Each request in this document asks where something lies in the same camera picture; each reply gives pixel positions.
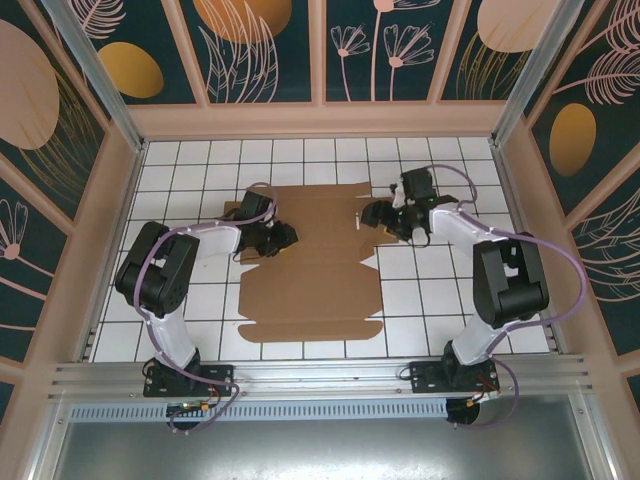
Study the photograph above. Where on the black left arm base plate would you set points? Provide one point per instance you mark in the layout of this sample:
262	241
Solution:
220	375

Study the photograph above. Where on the aluminium extrusion mounting rail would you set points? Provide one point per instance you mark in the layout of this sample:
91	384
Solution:
320	372

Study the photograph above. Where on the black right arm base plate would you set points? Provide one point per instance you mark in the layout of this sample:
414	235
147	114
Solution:
425	380

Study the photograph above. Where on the yellow power connector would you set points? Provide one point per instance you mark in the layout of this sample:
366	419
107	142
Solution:
482	398

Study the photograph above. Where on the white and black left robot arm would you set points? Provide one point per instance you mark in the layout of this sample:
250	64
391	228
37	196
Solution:
212	242

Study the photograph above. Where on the grey metal sheet panel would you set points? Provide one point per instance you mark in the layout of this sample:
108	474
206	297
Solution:
320	450

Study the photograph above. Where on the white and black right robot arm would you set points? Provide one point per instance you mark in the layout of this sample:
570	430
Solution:
450	232

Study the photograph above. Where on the brown cardboard box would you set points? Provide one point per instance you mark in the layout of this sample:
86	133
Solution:
310	260

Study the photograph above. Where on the aluminium table side rail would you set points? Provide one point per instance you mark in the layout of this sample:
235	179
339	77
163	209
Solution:
513	200
129	195

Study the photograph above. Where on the small green circuit board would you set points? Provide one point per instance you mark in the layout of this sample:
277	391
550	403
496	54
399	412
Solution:
190	407

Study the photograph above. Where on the aluminium frame post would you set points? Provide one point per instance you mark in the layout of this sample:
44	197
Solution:
535	75
100	80

